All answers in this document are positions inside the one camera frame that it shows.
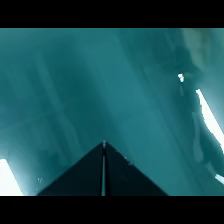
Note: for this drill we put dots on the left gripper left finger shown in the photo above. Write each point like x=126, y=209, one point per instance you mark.
x=83, y=176

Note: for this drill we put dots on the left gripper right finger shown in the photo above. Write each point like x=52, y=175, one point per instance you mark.
x=128, y=176

